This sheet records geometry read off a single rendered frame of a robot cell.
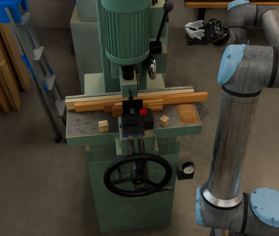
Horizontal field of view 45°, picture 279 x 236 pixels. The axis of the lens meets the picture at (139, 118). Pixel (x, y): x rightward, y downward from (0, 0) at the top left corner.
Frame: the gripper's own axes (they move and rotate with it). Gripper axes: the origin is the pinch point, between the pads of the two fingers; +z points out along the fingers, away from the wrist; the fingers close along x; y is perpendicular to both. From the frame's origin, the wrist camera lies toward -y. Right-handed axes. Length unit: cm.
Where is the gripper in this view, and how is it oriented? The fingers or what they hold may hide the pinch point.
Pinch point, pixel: (185, 28)
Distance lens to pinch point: 129.5
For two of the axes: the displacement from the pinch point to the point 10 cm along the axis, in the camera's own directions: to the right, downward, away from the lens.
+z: -7.2, -0.4, -7.0
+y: 6.9, -1.8, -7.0
